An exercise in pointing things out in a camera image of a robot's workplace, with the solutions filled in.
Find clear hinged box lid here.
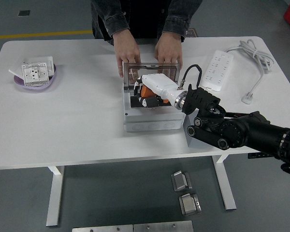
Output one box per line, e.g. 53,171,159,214
123,62,182,90

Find white power strip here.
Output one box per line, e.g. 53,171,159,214
199,50,234,92

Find grey cube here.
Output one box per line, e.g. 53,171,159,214
183,109,219,148

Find grey metal plate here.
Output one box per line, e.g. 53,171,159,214
133,220,194,232
72,224,134,232

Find white printed socket panel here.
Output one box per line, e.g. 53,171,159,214
21,61,49,87

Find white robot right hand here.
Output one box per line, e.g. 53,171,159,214
131,74,184,109

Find grey electrical junction box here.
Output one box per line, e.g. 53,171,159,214
122,86,186,133

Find plain white socket panel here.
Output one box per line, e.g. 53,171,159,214
29,56,57,76

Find small metal block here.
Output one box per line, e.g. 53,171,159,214
178,192,203,216
171,171,193,192

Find person's right hand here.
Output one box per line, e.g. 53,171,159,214
115,42,141,78

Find white power cord with plug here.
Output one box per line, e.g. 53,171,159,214
225,39,274,105

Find white table leg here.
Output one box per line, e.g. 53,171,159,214
212,154,237,211
46,166,65,227

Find black table control panel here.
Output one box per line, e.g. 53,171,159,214
247,152,269,159

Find yellow floor tape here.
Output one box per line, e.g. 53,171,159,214
0,29,92,41

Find orange cylinder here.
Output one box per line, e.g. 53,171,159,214
140,86,156,99

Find person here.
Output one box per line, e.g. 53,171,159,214
90,0,203,46

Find person's left hand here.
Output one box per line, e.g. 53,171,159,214
154,40,184,71

